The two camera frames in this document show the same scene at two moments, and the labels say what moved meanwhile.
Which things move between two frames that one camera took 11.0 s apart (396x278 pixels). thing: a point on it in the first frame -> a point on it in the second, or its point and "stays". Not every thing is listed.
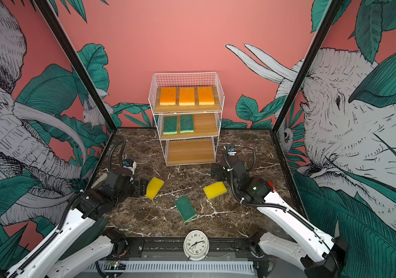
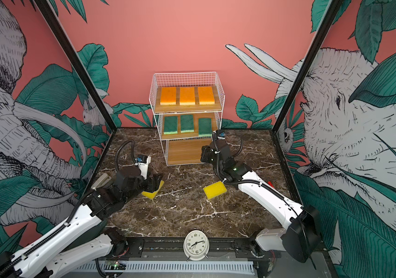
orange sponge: (187, 96) stays
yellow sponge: (153, 187) stays
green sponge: (184, 208) -> (205, 128)
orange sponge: (168, 96) stays
